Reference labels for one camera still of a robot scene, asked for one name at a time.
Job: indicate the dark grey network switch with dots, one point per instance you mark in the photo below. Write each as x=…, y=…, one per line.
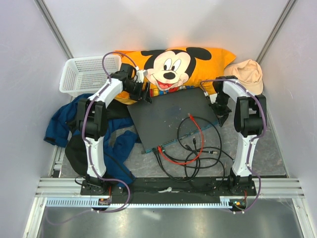
x=160, y=122

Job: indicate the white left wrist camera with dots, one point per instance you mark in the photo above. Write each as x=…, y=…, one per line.
x=140, y=75

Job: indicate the aluminium frame rail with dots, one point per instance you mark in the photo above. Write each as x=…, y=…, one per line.
x=267, y=187

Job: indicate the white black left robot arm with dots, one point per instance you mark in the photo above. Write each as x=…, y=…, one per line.
x=91, y=119

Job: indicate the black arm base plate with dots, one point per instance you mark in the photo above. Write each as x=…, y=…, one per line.
x=164, y=189

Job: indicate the beige bucket hat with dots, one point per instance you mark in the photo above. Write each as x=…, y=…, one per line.
x=249, y=74

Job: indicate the white plastic mesh basket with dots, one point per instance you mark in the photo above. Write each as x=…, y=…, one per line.
x=87, y=74

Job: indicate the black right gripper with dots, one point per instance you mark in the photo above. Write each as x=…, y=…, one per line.
x=222, y=115

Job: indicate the orange Mickey Mouse pillow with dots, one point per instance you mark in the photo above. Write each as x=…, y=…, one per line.
x=174, y=69

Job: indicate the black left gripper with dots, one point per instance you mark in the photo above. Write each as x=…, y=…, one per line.
x=147, y=97

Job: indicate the blue and black jacket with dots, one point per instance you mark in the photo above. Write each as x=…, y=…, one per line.
x=62, y=132

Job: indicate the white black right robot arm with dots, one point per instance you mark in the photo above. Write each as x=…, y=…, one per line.
x=249, y=122

